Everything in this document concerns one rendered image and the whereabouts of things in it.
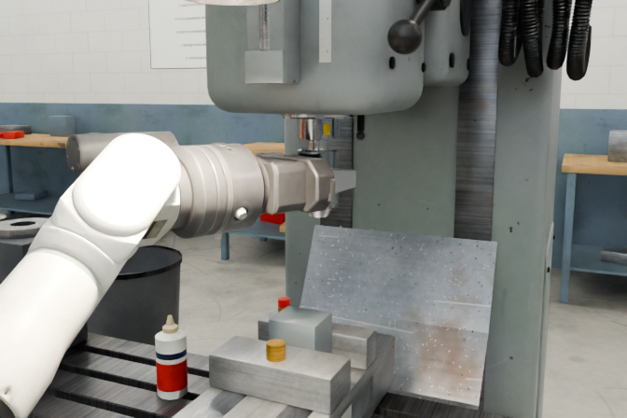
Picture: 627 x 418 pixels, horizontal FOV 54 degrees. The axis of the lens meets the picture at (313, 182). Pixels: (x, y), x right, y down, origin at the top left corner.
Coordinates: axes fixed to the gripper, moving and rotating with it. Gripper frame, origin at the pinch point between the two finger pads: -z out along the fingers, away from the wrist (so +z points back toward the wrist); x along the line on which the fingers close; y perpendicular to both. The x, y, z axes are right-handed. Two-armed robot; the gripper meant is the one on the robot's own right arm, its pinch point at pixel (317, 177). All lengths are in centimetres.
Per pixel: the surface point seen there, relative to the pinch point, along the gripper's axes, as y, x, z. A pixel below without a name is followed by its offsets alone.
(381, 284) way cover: 22.1, 15.6, -28.9
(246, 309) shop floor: 121, 245, -165
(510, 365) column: 34, -2, -42
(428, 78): -11.4, -4.6, -13.5
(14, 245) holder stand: 12.3, 40.2, 21.5
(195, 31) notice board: -67, 448, -253
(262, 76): -11.0, -5.4, 12.0
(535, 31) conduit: -17.5, -11.0, -26.2
